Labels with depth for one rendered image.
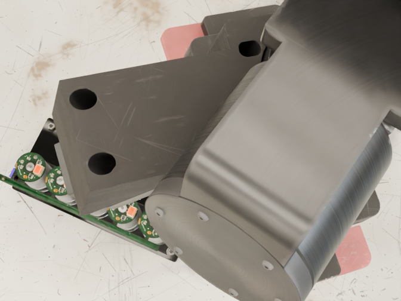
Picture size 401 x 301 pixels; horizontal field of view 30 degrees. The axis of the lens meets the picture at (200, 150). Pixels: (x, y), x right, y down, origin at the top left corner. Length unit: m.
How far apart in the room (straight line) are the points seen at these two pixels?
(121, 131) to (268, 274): 0.08
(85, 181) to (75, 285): 0.40
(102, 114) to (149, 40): 0.45
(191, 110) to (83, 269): 0.40
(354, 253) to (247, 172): 0.19
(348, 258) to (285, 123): 0.18
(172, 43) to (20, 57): 0.37
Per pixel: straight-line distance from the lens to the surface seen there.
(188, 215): 0.22
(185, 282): 0.66
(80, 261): 0.67
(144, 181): 0.27
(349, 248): 0.37
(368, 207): 0.35
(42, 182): 0.64
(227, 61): 0.29
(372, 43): 0.22
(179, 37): 0.38
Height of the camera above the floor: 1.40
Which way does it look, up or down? 75 degrees down
